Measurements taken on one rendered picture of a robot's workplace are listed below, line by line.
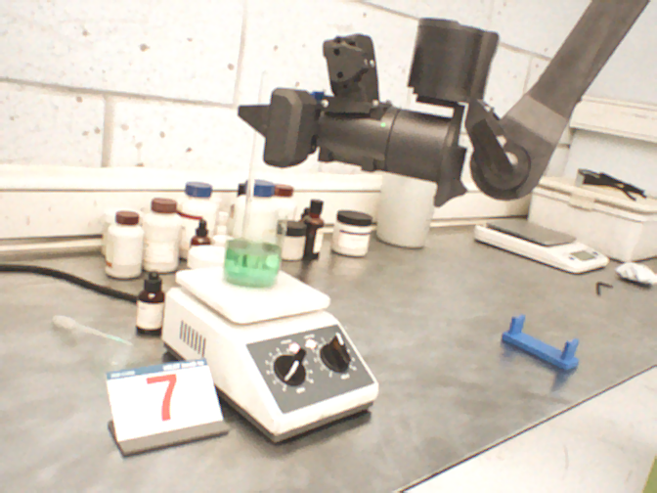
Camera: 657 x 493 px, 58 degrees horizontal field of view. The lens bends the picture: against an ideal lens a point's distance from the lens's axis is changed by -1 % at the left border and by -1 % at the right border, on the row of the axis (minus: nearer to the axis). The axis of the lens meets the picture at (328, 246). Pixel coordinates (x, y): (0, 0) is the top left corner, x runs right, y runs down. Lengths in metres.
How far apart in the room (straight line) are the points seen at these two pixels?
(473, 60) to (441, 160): 0.08
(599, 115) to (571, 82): 1.45
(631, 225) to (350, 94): 1.12
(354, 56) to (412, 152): 0.09
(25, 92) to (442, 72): 0.63
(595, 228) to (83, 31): 1.19
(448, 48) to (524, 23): 1.20
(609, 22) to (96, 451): 0.50
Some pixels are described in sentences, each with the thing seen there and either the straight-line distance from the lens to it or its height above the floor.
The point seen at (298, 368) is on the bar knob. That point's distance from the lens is 0.53.
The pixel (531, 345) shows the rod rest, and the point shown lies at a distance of 0.85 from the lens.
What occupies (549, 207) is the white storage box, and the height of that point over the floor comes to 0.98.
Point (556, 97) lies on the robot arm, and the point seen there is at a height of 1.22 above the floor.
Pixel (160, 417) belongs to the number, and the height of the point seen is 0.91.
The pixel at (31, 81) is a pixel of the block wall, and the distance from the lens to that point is 0.96.
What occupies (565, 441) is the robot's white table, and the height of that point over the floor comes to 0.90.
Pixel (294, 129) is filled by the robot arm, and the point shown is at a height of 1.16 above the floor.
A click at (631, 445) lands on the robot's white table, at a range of 0.71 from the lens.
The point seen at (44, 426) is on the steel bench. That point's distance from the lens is 0.55.
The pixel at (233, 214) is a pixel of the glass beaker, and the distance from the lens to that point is 0.59.
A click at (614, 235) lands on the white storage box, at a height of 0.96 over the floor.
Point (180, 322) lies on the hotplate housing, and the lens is 0.62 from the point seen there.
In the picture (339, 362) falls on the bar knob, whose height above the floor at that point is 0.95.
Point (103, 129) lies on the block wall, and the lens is 0.99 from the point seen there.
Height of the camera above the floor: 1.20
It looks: 16 degrees down
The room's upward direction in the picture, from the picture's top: 10 degrees clockwise
